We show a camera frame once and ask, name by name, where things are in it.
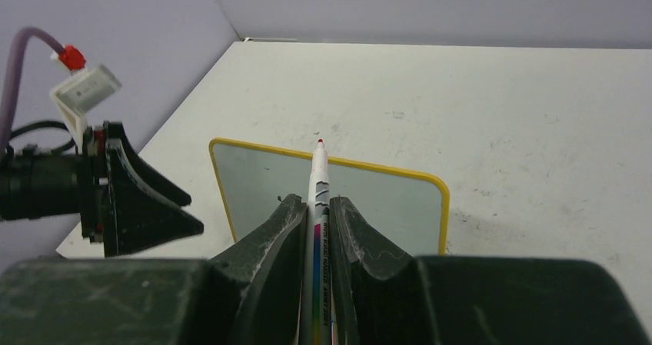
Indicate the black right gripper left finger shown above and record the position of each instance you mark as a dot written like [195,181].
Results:
[258,280]

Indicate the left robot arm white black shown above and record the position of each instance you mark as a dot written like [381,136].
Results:
[36,183]

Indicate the yellow framed whiteboard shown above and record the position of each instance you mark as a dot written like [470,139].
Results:
[410,208]

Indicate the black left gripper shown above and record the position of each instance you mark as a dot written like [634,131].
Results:
[145,209]

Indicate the white marker pen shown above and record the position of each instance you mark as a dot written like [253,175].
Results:
[315,321]

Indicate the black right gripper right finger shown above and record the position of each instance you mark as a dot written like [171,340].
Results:
[371,282]

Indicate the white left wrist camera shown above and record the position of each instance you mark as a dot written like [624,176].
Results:
[79,94]

